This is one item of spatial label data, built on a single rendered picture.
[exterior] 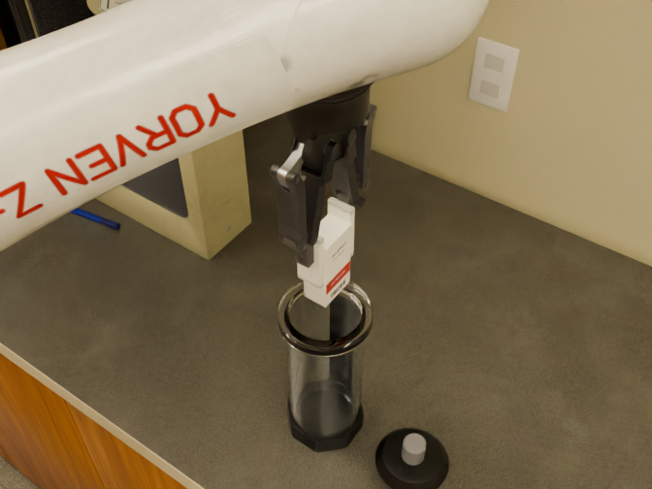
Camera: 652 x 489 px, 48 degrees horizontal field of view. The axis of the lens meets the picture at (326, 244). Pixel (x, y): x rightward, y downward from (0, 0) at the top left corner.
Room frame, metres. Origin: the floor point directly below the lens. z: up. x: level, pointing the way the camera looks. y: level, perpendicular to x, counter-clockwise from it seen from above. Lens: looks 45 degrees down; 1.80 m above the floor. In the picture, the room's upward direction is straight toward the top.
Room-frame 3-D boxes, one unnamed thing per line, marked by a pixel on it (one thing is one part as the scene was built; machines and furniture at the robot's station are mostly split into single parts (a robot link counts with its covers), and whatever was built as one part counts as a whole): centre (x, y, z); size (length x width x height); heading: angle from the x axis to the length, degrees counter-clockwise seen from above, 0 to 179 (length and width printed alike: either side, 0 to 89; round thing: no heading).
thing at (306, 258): (0.50, 0.03, 1.30); 0.03 x 0.01 x 0.05; 145
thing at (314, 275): (0.51, 0.02, 1.27); 0.03 x 0.01 x 0.07; 55
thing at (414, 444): (0.46, -0.11, 0.97); 0.09 x 0.09 x 0.07
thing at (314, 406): (0.53, 0.00, 1.06); 0.11 x 0.11 x 0.21
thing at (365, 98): (0.53, 0.00, 1.42); 0.08 x 0.07 x 0.09; 145
